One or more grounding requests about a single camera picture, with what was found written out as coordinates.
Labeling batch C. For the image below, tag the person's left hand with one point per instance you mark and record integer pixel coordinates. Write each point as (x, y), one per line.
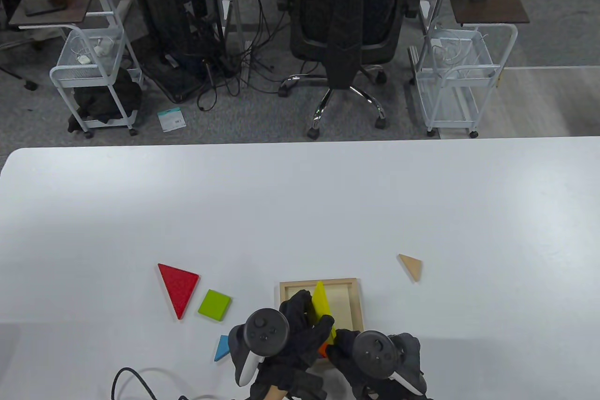
(300, 339)

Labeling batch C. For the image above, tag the person's right hand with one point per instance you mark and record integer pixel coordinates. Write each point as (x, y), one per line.
(342, 358)

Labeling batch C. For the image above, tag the orange parallelogram tangram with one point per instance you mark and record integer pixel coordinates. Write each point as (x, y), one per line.
(322, 349)

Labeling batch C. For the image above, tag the yellow triangle tangram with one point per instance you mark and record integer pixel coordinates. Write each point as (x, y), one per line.
(322, 306)

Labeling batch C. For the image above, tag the wooden square tray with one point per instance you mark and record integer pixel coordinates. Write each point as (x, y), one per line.
(344, 301)

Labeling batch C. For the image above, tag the blue small triangle tangram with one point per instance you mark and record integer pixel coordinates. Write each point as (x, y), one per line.
(221, 349)

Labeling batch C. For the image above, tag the green square tangram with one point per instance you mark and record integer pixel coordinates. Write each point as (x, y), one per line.
(214, 305)

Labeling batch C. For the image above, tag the beige small triangle tangram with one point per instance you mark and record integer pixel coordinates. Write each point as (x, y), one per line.
(412, 266)

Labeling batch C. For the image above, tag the red triangle tangram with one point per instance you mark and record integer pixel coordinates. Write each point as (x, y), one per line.
(178, 285)

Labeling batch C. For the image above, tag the person's left forearm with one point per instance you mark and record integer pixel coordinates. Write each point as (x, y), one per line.
(275, 394)

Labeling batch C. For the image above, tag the black white hand controller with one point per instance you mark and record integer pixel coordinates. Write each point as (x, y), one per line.
(265, 329)
(375, 353)

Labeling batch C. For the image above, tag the teal white packet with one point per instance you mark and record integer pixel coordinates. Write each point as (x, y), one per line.
(171, 119)

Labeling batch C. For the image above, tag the black bag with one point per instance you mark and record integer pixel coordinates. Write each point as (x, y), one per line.
(101, 102)

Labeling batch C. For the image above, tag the black office chair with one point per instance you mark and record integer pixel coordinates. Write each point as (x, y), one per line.
(347, 20)

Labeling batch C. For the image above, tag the black computer tower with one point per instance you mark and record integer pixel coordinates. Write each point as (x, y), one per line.
(173, 34)

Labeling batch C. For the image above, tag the white charger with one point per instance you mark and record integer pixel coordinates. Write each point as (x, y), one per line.
(104, 47)

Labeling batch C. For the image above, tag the white earbuds case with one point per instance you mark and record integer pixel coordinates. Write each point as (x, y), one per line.
(84, 59)

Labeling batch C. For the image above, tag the grey swivel office chair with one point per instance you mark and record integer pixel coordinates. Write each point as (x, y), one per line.
(30, 85)

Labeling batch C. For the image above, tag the black phone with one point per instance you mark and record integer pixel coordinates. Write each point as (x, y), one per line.
(42, 10)

